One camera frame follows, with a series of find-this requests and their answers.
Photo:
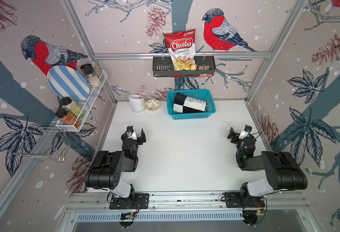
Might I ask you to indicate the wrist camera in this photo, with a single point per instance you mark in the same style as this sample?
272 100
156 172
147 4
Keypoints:
130 133
245 132

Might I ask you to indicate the orange spice jar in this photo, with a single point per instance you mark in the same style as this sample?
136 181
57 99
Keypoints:
67 118

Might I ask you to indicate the green spice jar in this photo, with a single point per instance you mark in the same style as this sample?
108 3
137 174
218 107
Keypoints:
72 106

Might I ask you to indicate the white mug with straw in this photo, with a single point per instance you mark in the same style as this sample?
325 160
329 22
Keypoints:
137 102

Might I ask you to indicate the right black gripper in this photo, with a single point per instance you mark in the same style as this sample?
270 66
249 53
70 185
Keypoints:
235 137

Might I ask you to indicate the red Chuba chips bag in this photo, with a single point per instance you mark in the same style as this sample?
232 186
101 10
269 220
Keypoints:
181 47

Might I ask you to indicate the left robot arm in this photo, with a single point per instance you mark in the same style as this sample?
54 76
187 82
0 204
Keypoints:
106 168

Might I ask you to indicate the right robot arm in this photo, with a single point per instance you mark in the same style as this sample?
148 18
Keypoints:
281 170

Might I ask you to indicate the teal plastic basket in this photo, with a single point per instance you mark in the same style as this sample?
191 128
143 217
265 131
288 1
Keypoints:
200 94

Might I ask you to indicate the blue white striped plate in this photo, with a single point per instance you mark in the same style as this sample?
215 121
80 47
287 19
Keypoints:
67 82

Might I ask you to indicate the black white checkered pillowcase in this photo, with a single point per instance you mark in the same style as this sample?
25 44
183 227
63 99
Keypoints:
184 104

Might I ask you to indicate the black wall-mounted wire shelf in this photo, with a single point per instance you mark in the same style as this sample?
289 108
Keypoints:
197 67

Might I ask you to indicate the white wire wall rack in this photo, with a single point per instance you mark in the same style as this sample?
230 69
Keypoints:
86 105

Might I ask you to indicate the small floral ceramic bowl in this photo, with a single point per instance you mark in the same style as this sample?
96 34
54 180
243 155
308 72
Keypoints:
152 105

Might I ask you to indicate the glass salt shaker black lid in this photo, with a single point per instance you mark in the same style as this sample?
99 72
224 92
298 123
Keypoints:
92 78

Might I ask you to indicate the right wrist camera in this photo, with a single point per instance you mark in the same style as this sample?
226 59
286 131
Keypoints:
245 132

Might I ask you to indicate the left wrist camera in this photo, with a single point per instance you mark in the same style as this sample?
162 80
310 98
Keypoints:
130 133

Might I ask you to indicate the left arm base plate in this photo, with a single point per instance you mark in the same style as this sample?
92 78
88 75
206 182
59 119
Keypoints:
136 201

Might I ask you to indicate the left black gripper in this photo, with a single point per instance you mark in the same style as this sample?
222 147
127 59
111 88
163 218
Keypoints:
139 141

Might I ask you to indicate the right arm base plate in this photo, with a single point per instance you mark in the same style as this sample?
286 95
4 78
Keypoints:
235 200

